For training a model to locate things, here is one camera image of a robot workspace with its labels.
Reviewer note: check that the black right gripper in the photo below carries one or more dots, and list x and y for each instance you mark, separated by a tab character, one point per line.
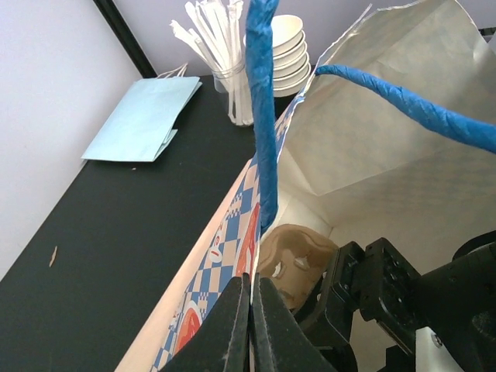
375	281

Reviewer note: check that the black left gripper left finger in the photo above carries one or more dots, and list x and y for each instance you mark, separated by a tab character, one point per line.
222	342

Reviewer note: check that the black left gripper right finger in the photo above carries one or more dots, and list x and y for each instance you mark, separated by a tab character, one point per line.
278	342

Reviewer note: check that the blue checkered paper bag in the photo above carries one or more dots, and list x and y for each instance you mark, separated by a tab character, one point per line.
353	167

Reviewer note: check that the stack of paper cups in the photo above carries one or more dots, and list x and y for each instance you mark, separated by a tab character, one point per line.
290	55

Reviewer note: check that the light blue paper bag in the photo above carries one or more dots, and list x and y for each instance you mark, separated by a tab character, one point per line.
141	125

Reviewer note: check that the right black frame post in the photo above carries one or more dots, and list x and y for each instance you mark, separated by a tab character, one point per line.
125	36

